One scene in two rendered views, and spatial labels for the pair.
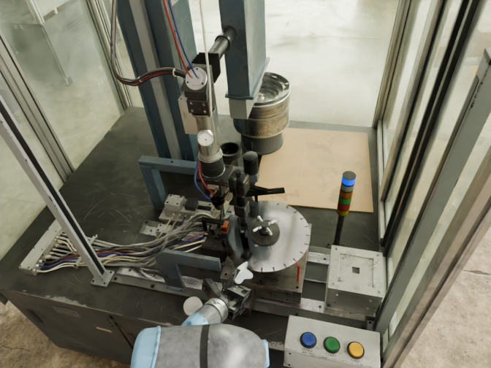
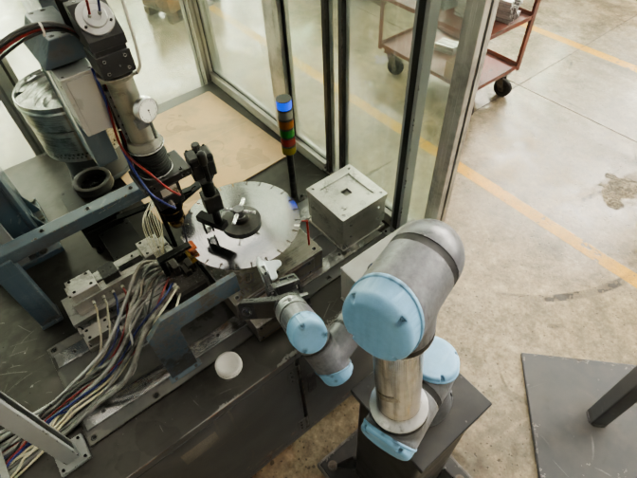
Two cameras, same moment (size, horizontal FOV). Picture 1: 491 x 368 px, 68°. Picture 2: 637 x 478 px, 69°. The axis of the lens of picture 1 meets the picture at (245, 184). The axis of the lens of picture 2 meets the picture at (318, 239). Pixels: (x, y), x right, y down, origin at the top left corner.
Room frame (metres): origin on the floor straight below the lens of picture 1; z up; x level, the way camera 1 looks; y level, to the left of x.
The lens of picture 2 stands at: (0.14, 0.52, 1.90)
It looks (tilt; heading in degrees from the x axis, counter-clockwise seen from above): 50 degrees down; 307
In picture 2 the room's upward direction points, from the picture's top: 4 degrees counter-clockwise
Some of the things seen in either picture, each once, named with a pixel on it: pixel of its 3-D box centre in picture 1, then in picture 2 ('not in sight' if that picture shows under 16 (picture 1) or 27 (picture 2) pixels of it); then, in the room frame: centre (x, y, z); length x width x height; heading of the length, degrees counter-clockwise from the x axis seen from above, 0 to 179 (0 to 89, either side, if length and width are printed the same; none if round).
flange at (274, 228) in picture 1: (264, 231); (240, 218); (0.84, -0.06, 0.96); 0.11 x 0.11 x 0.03
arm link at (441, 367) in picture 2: not in sight; (427, 370); (0.22, 0.04, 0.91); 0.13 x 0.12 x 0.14; 88
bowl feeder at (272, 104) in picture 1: (261, 116); (84, 128); (1.63, -0.11, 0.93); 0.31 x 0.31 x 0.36
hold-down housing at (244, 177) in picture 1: (240, 193); (205, 178); (0.84, 0.02, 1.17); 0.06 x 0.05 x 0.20; 64
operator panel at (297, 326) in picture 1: (329, 350); (390, 269); (0.45, -0.22, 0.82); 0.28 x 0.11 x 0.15; 73
